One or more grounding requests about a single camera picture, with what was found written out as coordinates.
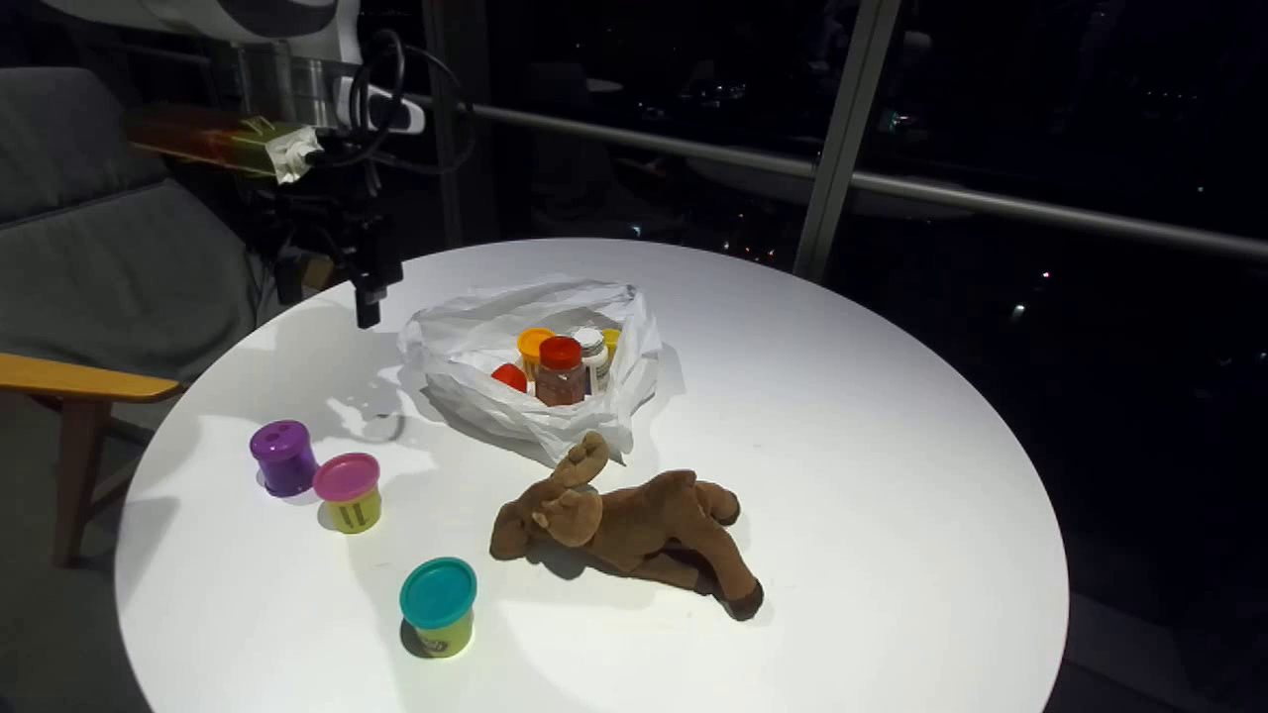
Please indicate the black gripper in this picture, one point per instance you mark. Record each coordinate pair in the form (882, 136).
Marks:
(331, 211)

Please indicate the red toy strawberry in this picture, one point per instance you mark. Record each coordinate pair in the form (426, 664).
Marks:
(509, 379)

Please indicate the spice jar with red lid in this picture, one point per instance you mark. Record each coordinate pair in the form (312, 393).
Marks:
(561, 369)

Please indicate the white lid small jar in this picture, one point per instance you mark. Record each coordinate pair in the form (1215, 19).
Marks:
(594, 348)

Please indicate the small yellow dough can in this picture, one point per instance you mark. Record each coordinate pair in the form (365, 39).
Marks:
(611, 339)

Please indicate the white plastic bag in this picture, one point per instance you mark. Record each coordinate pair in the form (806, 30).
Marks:
(462, 380)

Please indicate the purple dough can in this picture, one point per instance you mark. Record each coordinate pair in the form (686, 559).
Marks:
(282, 456)

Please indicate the pink lid dough can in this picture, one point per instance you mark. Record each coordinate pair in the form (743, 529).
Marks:
(352, 491)

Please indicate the grey armchair with wooden armrests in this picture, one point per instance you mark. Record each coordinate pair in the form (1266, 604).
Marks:
(106, 291)

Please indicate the teal lid dough can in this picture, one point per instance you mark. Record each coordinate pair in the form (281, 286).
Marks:
(437, 604)

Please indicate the brown plush animal toy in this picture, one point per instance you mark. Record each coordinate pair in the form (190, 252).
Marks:
(655, 521)

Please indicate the grey metal window railing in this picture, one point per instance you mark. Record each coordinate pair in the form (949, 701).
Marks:
(927, 182)

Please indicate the grey window post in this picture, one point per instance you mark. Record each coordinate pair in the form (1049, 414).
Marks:
(846, 130)

